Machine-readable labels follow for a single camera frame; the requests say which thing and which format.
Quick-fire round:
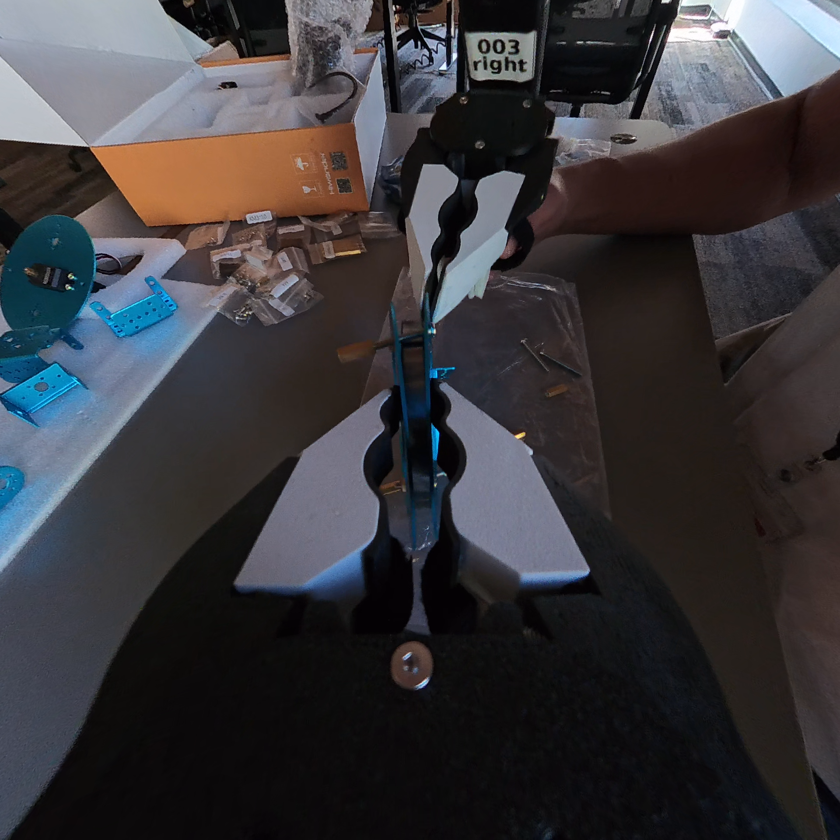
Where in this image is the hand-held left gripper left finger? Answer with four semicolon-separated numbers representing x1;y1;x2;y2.
233;387;413;634

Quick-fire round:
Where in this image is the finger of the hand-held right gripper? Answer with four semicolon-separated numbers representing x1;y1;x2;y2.
403;163;462;301
430;172;527;324

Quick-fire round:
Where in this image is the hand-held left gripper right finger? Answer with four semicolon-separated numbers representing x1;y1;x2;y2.
420;384;592;634

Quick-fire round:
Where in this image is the blue round rotating base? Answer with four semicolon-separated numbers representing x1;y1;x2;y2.
387;289;455;552

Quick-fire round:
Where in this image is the person's right forearm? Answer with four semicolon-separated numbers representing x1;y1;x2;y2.
551;72;840;237

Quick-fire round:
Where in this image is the grey desk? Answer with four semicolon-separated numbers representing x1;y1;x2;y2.
0;112;828;840

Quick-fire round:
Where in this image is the person's right hand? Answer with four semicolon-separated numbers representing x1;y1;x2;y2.
502;185;572;259

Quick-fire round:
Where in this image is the clear plastic bag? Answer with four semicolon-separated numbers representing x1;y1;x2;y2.
360;269;611;519

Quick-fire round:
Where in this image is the small clear hardware bag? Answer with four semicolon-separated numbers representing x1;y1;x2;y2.
554;136;614;166

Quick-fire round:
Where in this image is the pile of small hardware bags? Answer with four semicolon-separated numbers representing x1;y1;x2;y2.
185;209;403;327

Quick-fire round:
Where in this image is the bubble wrap bundle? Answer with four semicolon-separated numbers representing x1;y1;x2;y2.
287;0;368;89

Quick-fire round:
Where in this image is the orange cardboard box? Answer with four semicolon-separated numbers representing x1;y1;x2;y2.
0;0;388;227

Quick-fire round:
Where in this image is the white foam sheet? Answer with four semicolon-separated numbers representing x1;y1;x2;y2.
0;238;221;572

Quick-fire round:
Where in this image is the white foam block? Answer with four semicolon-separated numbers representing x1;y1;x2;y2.
92;238;186;296

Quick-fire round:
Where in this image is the teal round plate with servo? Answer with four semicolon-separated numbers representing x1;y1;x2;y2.
0;215;97;329

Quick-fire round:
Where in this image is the black cable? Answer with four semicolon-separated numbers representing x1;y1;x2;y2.
315;71;366;123

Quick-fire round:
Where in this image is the blue perforated U bracket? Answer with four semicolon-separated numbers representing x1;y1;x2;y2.
88;276;179;339

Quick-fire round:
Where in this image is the small blue bracket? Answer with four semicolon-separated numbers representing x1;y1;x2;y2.
0;363;88;429

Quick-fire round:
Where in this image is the dark teal bracket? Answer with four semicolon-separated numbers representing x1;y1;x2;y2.
0;325;85;385

